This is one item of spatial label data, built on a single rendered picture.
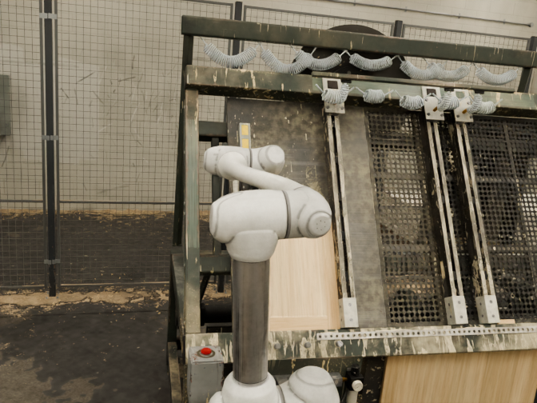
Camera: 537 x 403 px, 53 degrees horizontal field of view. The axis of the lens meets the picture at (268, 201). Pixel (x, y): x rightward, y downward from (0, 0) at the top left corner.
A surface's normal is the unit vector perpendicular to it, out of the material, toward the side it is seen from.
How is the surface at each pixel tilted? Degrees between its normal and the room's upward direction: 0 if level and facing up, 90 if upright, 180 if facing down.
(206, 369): 90
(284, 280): 58
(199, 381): 90
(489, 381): 90
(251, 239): 96
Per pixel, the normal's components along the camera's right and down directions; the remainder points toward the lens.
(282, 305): 0.22, -0.30
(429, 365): 0.22, 0.25
